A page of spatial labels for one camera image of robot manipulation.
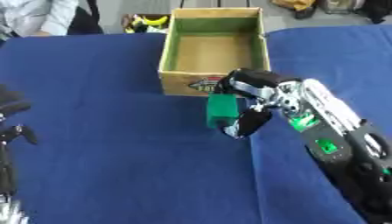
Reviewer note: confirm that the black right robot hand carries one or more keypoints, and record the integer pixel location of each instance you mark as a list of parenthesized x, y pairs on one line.
[(255, 80)]

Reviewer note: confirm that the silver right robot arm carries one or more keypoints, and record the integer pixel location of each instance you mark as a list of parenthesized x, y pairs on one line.
[(326, 131)]

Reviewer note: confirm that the yellow bag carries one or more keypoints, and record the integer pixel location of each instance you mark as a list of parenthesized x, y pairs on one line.
[(296, 5)]

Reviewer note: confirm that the tan cardboard box green inside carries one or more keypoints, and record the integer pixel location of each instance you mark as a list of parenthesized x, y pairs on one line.
[(214, 49)]

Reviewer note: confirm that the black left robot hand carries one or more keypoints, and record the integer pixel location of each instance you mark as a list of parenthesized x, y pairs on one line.
[(13, 116)]

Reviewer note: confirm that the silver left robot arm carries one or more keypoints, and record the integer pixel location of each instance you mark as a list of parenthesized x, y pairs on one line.
[(10, 211)]

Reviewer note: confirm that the green rectangular block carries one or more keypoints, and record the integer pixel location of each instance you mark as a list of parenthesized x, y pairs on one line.
[(222, 108)]

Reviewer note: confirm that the black chair legs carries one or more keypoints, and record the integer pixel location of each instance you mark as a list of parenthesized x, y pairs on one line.
[(214, 3)]

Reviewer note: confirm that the person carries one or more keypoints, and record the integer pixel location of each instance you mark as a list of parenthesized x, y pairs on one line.
[(41, 17)]

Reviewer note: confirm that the black bag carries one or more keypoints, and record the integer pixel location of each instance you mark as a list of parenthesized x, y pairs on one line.
[(375, 10)]

